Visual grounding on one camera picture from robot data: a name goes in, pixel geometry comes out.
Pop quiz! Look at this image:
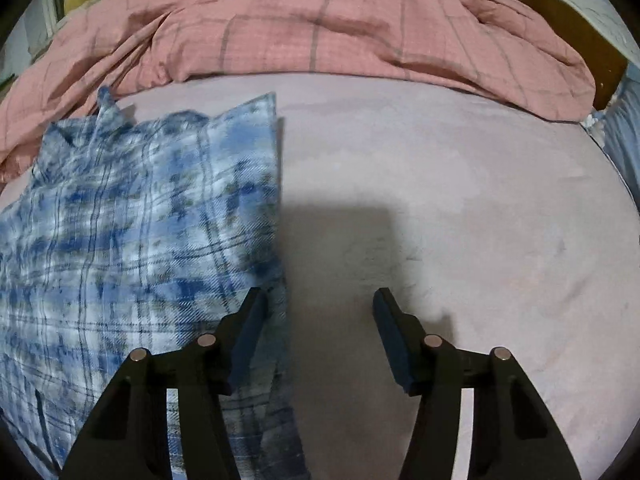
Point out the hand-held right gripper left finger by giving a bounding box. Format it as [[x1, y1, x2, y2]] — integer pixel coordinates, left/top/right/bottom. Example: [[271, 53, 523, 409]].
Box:
[[60, 287, 267, 480]]

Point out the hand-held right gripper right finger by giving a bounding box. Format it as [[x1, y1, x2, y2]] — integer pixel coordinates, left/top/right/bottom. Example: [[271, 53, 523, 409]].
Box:
[[373, 287, 583, 480]]

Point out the blue plaid shirt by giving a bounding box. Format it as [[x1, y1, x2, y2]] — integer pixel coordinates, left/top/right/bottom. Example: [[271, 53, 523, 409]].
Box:
[[0, 87, 308, 480]]

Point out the bed with pink sheet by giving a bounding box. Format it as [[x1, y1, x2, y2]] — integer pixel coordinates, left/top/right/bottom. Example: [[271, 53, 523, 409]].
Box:
[[0, 72, 640, 480]]

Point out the blue floral pillow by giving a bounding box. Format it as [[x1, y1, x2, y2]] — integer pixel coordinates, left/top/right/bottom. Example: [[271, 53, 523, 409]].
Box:
[[582, 67, 640, 201]]

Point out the pink checked quilt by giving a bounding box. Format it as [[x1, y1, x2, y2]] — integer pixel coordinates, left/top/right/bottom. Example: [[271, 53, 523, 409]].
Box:
[[0, 0, 598, 186]]

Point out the white and wooden headboard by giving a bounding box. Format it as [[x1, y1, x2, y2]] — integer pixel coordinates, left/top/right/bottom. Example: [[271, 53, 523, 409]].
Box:
[[487, 0, 640, 111]]

